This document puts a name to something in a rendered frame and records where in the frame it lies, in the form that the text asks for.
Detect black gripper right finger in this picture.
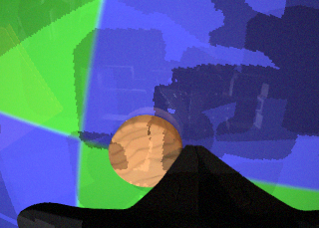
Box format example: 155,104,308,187
195,144,319,228

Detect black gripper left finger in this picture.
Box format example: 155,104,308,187
17,145,210,228

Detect round wooden disc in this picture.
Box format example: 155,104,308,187
108,115,183,187

